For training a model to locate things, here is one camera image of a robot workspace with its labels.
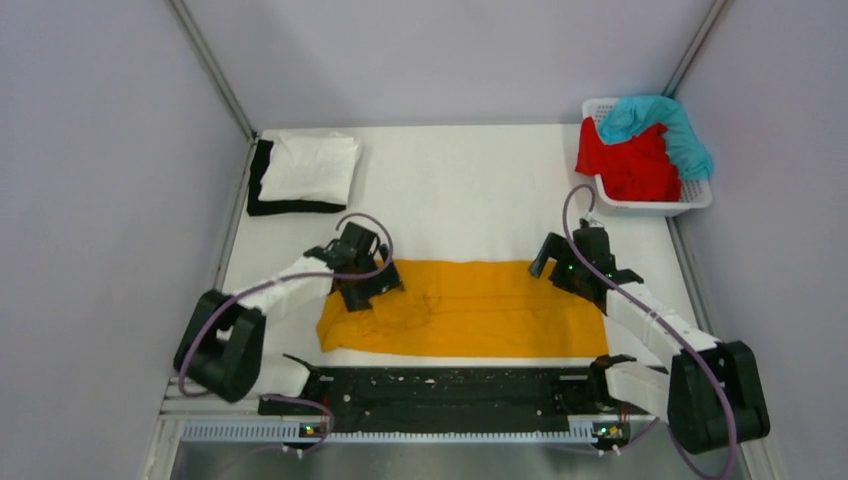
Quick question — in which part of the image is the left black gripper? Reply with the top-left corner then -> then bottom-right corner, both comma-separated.
341,244 -> 404,311

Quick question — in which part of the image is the yellow t shirt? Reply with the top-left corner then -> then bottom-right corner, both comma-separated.
316,260 -> 609,358

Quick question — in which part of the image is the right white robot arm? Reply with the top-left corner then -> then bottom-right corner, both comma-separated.
529,222 -> 771,454

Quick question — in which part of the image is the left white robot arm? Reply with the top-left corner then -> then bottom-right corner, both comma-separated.
173,216 -> 403,414

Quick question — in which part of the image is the red t shirt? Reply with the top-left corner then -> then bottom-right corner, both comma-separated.
575,118 -> 682,202

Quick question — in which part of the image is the folded white t shirt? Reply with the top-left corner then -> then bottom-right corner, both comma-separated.
259,131 -> 361,205

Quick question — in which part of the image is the teal t shirt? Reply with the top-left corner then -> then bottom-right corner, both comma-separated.
597,94 -> 715,182

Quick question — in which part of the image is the white plastic basket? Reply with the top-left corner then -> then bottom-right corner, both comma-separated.
581,97 -> 713,218

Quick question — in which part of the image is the folded black t shirt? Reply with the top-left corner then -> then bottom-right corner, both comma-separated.
246,139 -> 346,217

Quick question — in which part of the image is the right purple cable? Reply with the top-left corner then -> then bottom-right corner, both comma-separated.
556,184 -> 739,480

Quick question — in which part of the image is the purple cable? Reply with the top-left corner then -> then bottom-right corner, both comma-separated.
556,184 -> 739,480
175,212 -> 395,458

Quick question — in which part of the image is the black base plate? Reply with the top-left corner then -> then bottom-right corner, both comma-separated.
258,367 -> 640,434

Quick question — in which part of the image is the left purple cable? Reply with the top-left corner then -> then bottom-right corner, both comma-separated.
175,212 -> 395,458

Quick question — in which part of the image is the aluminium frame rail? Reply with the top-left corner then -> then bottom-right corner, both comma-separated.
142,374 -> 783,480

